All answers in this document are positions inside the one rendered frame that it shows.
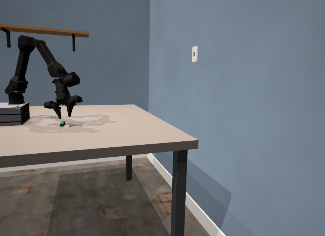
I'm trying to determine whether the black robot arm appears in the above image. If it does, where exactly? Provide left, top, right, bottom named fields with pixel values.
left=5, top=35, right=80, bottom=105

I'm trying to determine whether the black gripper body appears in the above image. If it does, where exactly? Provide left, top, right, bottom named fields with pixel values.
left=44, top=88, right=82, bottom=109

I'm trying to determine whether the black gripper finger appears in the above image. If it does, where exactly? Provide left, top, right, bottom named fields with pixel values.
left=50, top=105, right=61, bottom=119
left=66, top=102, right=76, bottom=117

